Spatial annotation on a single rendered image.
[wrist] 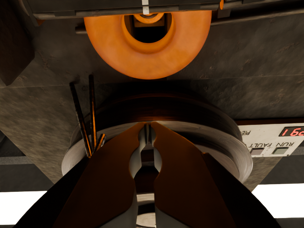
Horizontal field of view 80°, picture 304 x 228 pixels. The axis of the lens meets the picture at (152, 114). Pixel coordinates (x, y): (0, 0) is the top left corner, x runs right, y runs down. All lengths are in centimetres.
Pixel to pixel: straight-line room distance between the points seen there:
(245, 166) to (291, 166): 895
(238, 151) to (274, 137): 27
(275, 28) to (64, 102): 48
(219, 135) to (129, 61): 21
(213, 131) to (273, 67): 17
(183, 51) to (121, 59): 9
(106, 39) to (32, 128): 46
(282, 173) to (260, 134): 843
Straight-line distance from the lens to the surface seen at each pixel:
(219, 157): 40
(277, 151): 76
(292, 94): 60
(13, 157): 662
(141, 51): 27
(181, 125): 33
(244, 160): 47
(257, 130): 63
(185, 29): 25
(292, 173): 928
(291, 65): 45
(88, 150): 31
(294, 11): 37
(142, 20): 36
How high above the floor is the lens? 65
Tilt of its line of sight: 45 degrees up
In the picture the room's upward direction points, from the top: 176 degrees clockwise
